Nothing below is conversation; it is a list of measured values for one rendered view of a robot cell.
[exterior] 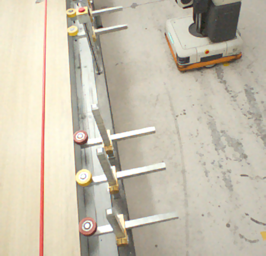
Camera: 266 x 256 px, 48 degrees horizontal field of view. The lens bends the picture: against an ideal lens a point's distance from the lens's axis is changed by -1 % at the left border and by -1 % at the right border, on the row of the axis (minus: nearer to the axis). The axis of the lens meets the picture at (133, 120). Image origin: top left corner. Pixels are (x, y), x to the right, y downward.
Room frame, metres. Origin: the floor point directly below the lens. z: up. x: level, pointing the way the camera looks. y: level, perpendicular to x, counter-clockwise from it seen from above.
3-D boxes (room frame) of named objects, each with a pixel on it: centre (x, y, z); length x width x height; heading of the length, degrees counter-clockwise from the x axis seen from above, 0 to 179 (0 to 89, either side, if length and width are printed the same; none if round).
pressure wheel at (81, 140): (0.98, 0.30, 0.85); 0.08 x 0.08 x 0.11
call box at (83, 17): (1.69, 0.18, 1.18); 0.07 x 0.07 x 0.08; 1
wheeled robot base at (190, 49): (2.49, -0.88, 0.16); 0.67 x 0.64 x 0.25; 91
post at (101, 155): (0.70, 0.16, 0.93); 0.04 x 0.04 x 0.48; 1
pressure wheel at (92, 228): (0.48, 0.29, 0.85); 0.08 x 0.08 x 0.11
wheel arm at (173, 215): (0.49, 0.09, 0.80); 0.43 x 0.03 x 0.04; 91
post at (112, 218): (0.45, 0.16, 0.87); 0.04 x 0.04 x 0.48; 1
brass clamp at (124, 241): (0.47, 0.16, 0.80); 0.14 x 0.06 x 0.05; 1
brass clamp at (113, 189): (0.72, 0.16, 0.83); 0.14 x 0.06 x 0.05; 1
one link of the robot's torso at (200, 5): (2.43, -0.71, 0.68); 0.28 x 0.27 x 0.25; 1
